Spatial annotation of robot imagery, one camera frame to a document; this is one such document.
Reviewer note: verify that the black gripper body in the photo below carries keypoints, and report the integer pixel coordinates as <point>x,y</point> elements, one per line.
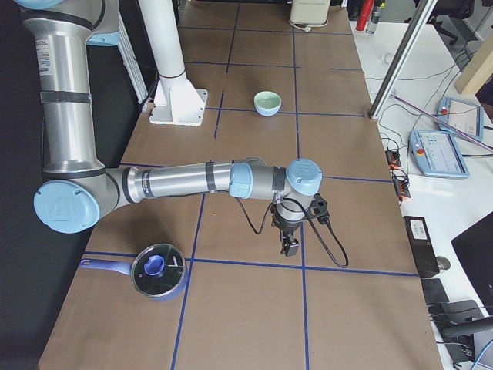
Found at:
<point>286,226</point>

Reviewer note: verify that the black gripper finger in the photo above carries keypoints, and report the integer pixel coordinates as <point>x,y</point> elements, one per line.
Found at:
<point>289,246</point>

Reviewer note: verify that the green bowl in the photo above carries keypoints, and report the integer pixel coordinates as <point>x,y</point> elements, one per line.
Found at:
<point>267,100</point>

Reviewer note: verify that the blue bowl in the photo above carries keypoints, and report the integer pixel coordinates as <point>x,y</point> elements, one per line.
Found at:
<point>267,112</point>

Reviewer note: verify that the blue saucepan with glass lid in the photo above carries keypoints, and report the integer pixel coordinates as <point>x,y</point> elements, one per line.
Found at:
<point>159,272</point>

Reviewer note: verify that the black power box with label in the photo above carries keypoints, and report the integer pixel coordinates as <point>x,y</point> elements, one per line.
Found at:
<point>421,246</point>

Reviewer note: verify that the near teach pendant tablet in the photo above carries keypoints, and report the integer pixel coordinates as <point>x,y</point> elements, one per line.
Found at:
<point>436,154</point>

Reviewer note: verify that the teach pendant tablet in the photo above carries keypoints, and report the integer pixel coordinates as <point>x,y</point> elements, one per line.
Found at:
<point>436,154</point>
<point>463,116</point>

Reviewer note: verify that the black monitor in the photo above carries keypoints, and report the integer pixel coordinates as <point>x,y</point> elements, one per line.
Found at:
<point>473,249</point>

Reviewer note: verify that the far teach pendant tablet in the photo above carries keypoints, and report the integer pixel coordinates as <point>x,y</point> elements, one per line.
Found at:
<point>463,116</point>

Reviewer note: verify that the cream and chrome toaster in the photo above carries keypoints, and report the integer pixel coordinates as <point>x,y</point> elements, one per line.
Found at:
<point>309,12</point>

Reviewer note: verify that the red bottle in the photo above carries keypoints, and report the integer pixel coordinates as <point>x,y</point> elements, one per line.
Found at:
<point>364,14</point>

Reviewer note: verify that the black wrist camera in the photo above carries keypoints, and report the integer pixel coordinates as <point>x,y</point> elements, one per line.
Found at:
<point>319,209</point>

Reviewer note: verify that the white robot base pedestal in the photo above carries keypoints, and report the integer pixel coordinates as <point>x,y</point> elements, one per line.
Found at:
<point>177,101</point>

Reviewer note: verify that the aluminium frame post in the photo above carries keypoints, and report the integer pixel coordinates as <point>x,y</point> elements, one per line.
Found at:
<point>416,24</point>

